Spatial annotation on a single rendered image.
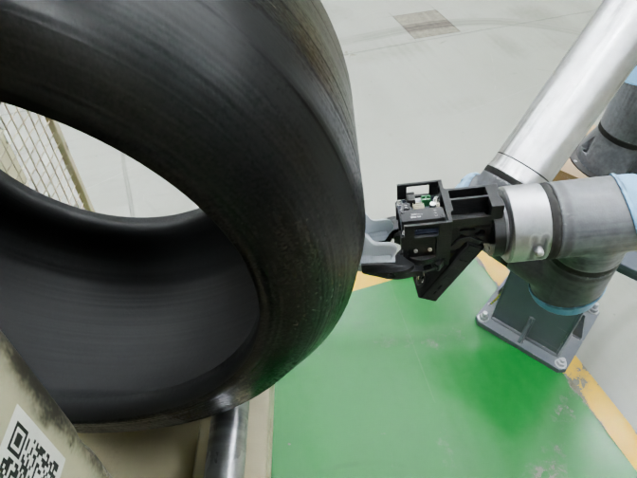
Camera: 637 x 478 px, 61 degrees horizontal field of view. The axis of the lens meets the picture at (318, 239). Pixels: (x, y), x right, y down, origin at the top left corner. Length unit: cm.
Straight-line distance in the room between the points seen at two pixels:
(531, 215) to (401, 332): 127
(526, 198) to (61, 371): 60
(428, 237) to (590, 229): 17
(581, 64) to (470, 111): 210
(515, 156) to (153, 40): 57
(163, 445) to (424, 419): 104
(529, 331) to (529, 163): 116
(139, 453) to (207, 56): 60
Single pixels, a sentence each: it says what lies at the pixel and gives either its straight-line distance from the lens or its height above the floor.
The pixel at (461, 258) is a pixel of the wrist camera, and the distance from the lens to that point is 66.
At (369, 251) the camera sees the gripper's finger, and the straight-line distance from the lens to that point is 63.
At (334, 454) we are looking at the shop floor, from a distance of 164.
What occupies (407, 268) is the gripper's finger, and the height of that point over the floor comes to 105.
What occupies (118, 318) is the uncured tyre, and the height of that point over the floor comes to 91.
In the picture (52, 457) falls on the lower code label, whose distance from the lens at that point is 38.
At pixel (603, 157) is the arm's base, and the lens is 147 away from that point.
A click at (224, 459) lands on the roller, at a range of 65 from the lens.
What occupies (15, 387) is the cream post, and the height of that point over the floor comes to 126.
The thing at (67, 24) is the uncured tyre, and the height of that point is 140.
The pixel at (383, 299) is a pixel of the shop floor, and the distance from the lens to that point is 192.
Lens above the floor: 152
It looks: 46 degrees down
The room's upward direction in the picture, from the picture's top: straight up
